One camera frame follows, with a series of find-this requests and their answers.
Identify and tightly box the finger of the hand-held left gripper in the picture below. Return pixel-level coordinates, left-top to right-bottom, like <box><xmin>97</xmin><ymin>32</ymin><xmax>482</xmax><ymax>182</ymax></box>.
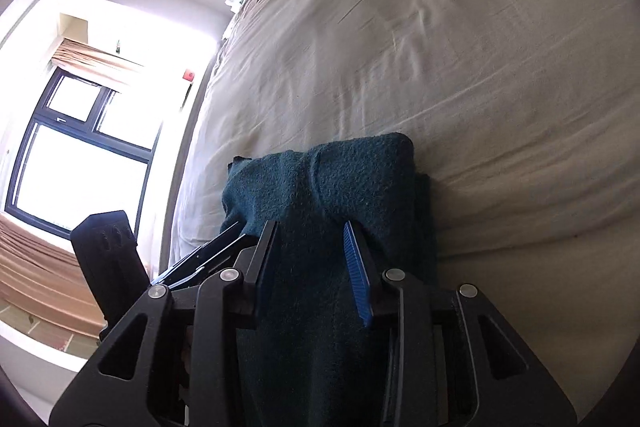
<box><xmin>149</xmin><ymin>234</ymin><xmax>251</xmax><ymax>292</ymax></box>
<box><xmin>167</xmin><ymin>220</ymin><xmax>249</xmax><ymax>273</ymax></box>

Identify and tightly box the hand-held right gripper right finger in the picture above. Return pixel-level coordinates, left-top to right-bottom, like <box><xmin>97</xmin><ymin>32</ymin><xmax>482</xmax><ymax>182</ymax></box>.
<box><xmin>342</xmin><ymin>221</ymin><xmax>578</xmax><ymax>427</ymax></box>

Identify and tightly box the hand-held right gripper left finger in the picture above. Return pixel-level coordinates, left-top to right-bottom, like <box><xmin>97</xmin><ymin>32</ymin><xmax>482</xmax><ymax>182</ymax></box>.
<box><xmin>49</xmin><ymin>220</ymin><xmax>280</xmax><ymax>427</ymax></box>

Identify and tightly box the dark teal knit sweater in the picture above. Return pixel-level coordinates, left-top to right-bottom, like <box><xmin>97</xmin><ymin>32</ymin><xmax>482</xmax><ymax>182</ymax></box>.
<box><xmin>220</xmin><ymin>132</ymin><xmax>441</xmax><ymax>427</ymax></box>

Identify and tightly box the dark framed window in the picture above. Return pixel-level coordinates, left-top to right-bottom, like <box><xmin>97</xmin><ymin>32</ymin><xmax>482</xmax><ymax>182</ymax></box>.
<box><xmin>4</xmin><ymin>68</ymin><xmax>166</xmax><ymax>239</ymax></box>

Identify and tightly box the tan window blind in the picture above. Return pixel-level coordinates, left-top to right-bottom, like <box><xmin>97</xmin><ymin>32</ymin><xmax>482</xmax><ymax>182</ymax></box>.
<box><xmin>50</xmin><ymin>37</ymin><xmax>148</xmax><ymax>86</ymax></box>

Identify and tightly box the bed with beige sheet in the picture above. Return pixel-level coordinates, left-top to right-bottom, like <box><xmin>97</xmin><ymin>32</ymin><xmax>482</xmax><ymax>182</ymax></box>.
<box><xmin>167</xmin><ymin>0</ymin><xmax>638</xmax><ymax>413</ymax></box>

